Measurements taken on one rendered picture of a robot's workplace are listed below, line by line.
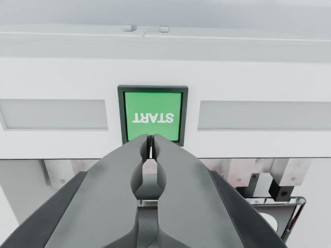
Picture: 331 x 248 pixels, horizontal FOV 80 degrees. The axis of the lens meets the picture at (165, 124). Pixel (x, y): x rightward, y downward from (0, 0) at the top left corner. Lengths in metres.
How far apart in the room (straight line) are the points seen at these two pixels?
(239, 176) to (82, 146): 0.21
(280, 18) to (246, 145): 1.11
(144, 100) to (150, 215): 0.23
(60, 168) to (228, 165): 0.22
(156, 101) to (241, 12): 1.06
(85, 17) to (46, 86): 0.99
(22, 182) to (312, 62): 0.31
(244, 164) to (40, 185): 0.27
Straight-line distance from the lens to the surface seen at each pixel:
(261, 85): 0.19
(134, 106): 0.17
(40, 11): 1.25
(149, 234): 0.40
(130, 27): 0.50
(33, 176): 0.31
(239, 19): 1.19
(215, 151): 0.20
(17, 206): 0.29
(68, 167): 0.29
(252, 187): 0.42
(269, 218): 0.41
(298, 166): 0.34
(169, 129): 0.18
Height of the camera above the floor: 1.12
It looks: 62 degrees down
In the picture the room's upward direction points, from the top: 175 degrees clockwise
